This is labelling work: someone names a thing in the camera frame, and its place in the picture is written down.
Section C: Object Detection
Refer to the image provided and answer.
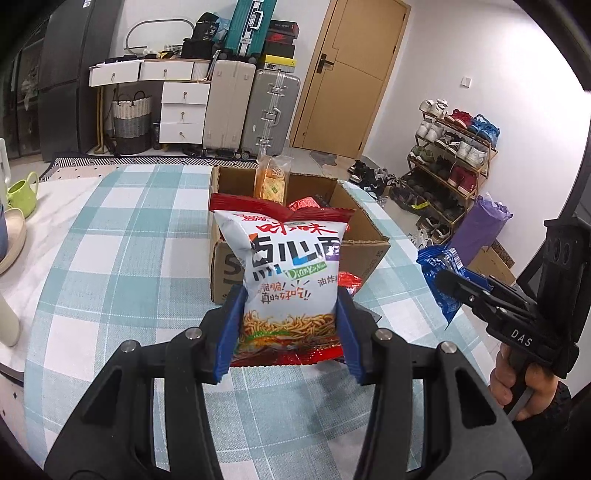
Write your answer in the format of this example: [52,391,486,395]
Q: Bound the dark grey fridge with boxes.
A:
[37,0,125,162]

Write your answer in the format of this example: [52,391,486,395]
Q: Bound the teal suitcase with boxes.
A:
[224,0,278,61]

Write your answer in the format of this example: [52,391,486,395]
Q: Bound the yellow striped shoebox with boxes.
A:
[259,54,296,73]

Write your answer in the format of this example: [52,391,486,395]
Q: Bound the green mug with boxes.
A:
[6,172,40,219]

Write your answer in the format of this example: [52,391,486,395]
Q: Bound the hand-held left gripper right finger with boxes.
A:
[336,285,532,480]

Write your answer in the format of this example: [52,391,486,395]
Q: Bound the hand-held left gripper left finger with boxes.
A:
[44,284,245,480]

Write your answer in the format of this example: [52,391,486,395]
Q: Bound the wooden door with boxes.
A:
[288,0,411,160]

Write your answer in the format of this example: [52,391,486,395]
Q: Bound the grey woven laundry basket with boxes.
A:
[112,91,153,155]

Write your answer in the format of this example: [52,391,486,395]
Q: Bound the silver suitcase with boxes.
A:
[241,69,301,158]

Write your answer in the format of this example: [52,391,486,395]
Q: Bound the blue cookie packet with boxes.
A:
[416,244,472,329]

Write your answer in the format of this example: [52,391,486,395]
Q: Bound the scattered sneakers pile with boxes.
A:
[346,159,451,250]

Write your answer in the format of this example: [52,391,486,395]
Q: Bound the dark glass cabinet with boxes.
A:
[0,28,47,160]

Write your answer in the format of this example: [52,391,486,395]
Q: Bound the teal checked tablecloth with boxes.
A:
[23,164,499,480]

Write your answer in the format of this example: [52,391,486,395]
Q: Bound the black pouch bag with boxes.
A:
[191,13,218,40]

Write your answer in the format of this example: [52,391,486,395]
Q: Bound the striped floor rug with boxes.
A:
[39,154,259,183]

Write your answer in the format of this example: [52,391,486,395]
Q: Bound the white kettle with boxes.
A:
[0,137,10,208]

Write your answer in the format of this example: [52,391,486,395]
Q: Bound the brown cardboard box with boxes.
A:
[209,165,391,305]

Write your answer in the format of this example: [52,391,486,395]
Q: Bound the white drawer dresser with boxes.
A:
[89,59,212,145]

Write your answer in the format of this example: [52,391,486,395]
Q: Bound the metal shoe rack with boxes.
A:
[406,99,499,245]

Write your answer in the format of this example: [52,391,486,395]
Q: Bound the grey metal hoop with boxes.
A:
[126,19,197,58]

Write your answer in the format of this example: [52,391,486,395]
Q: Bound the beige suitcase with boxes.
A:
[203,59,256,153]

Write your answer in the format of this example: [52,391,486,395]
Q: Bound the rows of stored shoes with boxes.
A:
[409,98,502,245]

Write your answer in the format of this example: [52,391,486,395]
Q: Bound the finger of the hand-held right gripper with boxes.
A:
[464,271,532,308]
[434,269,497,319]

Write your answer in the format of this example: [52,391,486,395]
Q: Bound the shiny red snack packet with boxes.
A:
[286,196,324,213]

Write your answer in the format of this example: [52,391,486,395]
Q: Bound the cream bowl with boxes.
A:
[0,208,27,275]

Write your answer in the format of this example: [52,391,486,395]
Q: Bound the white noodle snack packet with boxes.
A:
[210,193,356,367]

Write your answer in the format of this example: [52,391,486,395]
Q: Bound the person's right hand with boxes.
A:
[489,344,562,422]

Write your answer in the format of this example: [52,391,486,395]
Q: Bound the purple rolled mat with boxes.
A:
[450,195,513,268]

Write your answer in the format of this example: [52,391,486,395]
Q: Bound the orange bread packet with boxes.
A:
[254,147,294,206]

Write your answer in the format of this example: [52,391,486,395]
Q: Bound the plain cardboard carton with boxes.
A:
[468,240,515,284]

